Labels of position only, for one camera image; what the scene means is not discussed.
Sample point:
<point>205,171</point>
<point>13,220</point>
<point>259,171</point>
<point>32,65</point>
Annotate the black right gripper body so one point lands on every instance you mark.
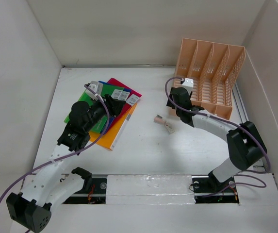
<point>170,104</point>

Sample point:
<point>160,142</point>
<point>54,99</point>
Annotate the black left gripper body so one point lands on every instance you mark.
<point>110,108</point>

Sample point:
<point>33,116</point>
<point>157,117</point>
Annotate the blue clip file folder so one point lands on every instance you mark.
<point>119,92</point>

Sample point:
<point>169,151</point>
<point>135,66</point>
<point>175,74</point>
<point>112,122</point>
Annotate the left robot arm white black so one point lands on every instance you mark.
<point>32,207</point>

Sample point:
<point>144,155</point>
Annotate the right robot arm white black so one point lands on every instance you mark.
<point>245,145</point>

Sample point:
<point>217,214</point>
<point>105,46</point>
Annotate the magenta clip file folder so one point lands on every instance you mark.
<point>128,95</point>

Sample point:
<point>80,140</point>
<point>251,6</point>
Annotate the orange book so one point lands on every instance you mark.
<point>110,139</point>

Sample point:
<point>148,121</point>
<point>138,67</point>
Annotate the peach plastic file organizer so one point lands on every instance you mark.
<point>214,68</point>

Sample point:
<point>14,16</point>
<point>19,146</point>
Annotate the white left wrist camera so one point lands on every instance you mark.
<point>95,86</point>

